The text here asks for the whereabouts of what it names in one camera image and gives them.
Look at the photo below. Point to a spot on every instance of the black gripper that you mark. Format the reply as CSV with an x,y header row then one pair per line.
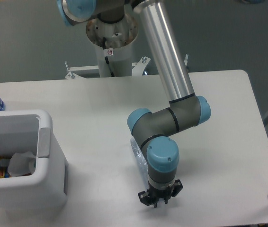
x,y
152,195

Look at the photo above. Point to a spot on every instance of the crushed clear plastic bottle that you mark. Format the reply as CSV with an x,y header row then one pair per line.
x,y
141,162

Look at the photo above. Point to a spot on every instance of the white plastic bag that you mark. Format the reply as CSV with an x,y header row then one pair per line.
x,y
19,161

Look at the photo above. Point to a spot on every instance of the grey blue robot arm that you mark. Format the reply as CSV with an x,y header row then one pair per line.
x,y
152,131

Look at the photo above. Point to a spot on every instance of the colourful trash in can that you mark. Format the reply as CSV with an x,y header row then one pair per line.
x,y
4,163

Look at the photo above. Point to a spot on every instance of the white trash can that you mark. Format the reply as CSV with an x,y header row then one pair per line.
x,y
32,130

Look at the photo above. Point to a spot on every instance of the white pedestal foot bracket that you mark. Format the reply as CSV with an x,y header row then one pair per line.
x,y
138,69

